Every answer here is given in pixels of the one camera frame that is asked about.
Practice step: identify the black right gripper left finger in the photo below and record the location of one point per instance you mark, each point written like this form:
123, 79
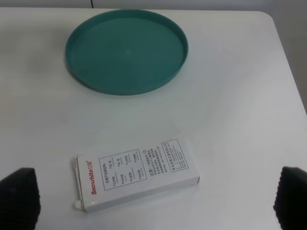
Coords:
19, 200

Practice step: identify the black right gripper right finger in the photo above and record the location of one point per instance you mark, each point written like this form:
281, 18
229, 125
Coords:
291, 199

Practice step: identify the white Snowhite cardboard box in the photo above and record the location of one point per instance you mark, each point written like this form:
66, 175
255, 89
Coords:
111, 177

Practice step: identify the green round plate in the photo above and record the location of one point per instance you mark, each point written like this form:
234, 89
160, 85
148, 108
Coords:
126, 52

